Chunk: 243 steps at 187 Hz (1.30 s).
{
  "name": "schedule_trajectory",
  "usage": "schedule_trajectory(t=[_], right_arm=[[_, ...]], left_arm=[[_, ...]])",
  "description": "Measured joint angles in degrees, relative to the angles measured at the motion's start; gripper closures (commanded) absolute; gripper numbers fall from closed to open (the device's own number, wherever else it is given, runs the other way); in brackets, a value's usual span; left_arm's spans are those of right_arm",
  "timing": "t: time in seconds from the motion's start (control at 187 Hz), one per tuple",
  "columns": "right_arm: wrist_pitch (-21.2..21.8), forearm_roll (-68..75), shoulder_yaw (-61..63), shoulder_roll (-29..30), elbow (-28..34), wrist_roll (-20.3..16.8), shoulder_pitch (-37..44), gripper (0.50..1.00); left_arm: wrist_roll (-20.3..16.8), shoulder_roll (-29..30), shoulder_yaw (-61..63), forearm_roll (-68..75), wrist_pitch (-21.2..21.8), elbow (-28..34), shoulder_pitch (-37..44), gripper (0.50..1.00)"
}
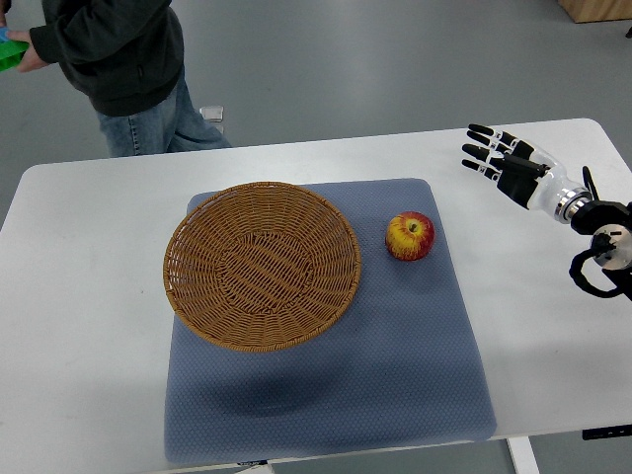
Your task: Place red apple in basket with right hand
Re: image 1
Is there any black table control panel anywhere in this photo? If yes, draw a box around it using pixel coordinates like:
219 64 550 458
582 426 632 440

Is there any green object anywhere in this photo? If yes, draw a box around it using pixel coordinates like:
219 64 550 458
0 27 30 72

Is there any brown wicker basket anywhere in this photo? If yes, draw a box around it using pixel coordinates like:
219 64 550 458
163 182 361 352

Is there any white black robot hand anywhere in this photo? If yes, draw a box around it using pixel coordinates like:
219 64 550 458
461 123 593 224

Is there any person in dark hoodie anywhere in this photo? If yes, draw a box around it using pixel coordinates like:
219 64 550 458
7 0 230 158

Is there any wooden box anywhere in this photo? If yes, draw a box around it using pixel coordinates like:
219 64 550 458
557 0 632 24

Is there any upper metal floor plate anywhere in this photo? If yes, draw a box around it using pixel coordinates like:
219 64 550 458
199 106 224 123

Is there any blue grey mat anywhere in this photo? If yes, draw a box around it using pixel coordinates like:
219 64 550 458
164 179 497 465

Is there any red yellow apple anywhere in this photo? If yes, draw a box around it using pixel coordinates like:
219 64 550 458
385 211 435 262

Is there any white table leg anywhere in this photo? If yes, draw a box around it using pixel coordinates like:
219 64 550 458
507 436 540 474

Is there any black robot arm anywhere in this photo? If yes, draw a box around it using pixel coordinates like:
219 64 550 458
569 166 631 299

